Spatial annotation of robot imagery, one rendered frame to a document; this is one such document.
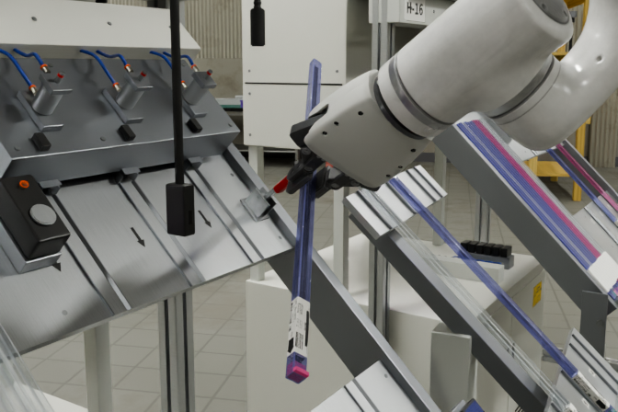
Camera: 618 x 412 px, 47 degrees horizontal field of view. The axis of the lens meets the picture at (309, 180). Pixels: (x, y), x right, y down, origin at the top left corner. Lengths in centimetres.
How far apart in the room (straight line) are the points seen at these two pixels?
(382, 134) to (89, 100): 33
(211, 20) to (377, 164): 900
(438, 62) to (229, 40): 900
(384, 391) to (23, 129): 50
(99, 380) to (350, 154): 70
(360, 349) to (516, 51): 48
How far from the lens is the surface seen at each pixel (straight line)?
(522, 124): 64
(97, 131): 79
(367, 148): 70
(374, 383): 90
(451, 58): 61
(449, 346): 112
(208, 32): 969
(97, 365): 126
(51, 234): 69
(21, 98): 78
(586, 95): 65
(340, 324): 94
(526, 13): 59
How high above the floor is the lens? 122
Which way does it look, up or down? 9 degrees down
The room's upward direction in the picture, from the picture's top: straight up
